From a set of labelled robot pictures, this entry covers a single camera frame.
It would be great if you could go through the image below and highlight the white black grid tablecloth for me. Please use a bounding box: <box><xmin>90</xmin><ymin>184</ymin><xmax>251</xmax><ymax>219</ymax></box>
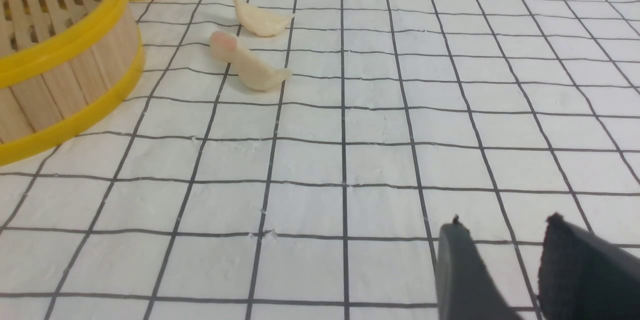
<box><xmin>1</xmin><ymin>0</ymin><xmax>640</xmax><ymax>320</ymax></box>

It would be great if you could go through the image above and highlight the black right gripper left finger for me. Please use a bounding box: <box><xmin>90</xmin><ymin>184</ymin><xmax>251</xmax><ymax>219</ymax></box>
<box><xmin>434</xmin><ymin>215</ymin><xmax>521</xmax><ymax>320</ymax></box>

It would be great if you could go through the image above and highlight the pink dumpling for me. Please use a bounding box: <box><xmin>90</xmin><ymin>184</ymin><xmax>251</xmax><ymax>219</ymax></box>
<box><xmin>209</xmin><ymin>31</ymin><xmax>238</xmax><ymax>64</ymax></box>

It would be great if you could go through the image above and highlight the bamboo steamer tray yellow rim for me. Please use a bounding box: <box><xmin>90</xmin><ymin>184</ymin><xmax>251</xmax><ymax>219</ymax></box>
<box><xmin>1</xmin><ymin>0</ymin><xmax>146</xmax><ymax>165</ymax></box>

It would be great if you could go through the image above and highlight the white dumpling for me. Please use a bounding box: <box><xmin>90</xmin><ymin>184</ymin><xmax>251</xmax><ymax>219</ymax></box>
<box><xmin>232</xmin><ymin>49</ymin><xmax>293</xmax><ymax>92</ymax></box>
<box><xmin>232</xmin><ymin>0</ymin><xmax>295</xmax><ymax>37</ymax></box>

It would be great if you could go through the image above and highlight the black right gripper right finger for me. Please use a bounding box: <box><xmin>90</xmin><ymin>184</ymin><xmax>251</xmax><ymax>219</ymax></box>
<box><xmin>537</xmin><ymin>213</ymin><xmax>640</xmax><ymax>320</ymax></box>

